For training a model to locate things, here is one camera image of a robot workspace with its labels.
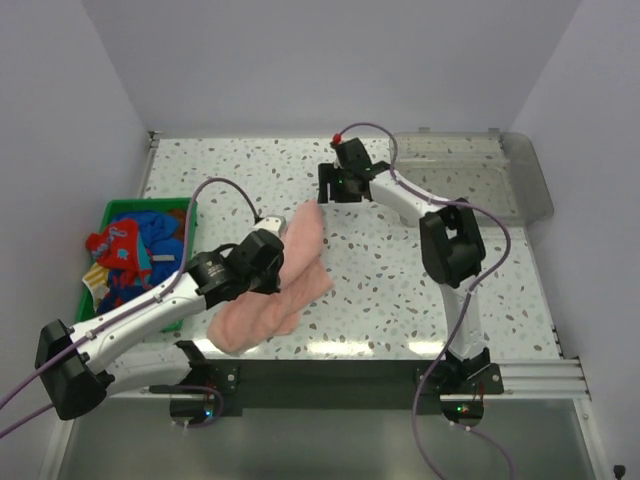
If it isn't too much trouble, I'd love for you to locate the pink towel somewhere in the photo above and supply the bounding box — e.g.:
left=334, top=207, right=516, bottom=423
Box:
left=207, top=200, right=333, bottom=354

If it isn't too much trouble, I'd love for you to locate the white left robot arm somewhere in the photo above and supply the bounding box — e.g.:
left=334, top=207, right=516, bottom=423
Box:
left=35, top=226, right=284, bottom=420

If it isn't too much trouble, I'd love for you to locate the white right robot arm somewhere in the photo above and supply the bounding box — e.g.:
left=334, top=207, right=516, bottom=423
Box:
left=318, top=134, right=491, bottom=393

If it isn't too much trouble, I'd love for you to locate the brown towel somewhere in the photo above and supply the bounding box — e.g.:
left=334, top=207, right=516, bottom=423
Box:
left=167, top=209, right=187, bottom=239

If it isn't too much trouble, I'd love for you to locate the blue towel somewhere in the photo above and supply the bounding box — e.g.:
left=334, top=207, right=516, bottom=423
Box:
left=113, top=210, right=184, bottom=286

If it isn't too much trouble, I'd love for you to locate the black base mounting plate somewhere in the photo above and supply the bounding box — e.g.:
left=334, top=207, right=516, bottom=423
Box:
left=147, top=358, right=504, bottom=419

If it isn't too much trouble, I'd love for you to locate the red patterned towel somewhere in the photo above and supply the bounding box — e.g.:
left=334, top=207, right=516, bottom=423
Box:
left=85, top=219, right=151, bottom=275

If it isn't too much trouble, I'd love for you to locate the clear plastic container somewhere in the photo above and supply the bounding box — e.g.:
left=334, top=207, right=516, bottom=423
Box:
left=395, top=129, right=554, bottom=226

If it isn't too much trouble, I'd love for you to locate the yellow striped towel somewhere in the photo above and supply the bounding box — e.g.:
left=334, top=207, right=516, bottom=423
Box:
left=82, top=263, right=110, bottom=303

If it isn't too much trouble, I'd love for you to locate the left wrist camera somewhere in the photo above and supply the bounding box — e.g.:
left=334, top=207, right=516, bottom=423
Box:
left=252, top=215, right=287, bottom=238

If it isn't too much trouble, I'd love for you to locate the aluminium frame rail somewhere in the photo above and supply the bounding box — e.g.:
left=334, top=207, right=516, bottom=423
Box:
left=63, top=130, right=594, bottom=401

